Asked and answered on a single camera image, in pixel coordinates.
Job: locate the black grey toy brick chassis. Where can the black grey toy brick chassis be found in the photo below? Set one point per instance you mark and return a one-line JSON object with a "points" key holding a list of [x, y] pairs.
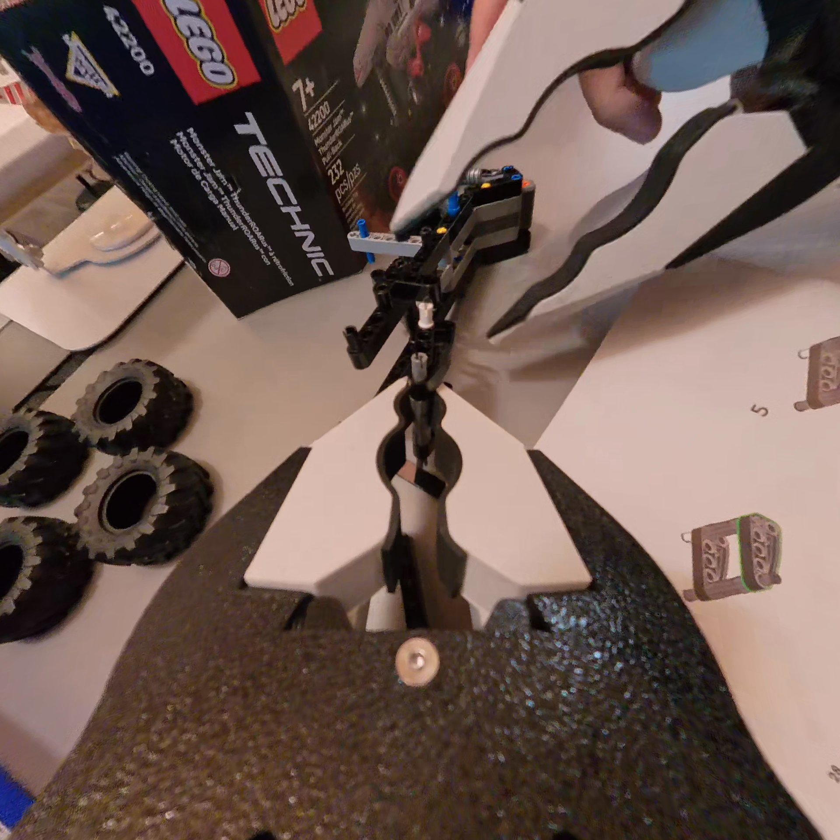
{"points": [[485, 216]]}

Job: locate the blue plastic bin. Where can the blue plastic bin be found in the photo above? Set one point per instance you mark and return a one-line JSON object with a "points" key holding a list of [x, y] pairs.
{"points": [[10, 797]]}

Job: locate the white instruction booklet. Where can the white instruction booklet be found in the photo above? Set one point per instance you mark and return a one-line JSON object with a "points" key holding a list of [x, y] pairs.
{"points": [[656, 426]]}

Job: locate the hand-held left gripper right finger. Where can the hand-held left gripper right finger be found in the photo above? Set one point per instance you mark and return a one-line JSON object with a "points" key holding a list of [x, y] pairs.
{"points": [[518, 525]]}

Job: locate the black toy brick beam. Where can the black toy brick beam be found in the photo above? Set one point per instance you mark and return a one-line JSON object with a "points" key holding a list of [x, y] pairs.
{"points": [[403, 577]]}

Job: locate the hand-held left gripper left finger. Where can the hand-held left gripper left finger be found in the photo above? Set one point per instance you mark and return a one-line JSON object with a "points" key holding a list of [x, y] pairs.
{"points": [[315, 518]]}

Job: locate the person's right hand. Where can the person's right hand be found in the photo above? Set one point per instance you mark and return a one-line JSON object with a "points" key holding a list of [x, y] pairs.
{"points": [[623, 111]]}

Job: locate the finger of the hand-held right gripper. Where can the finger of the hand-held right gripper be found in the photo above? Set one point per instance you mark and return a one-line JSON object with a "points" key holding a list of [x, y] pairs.
{"points": [[689, 197], [512, 79]]}

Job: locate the black toy tyre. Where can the black toy tyre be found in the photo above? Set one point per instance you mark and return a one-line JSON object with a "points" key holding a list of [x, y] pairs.
{"points": [[52, 472], [164, 420], [59, 590], [184, 512]]}

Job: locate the black toy set box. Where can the black toy set box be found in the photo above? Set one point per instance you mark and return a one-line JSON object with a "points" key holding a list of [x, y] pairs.
{"points": [[197, 164]]}

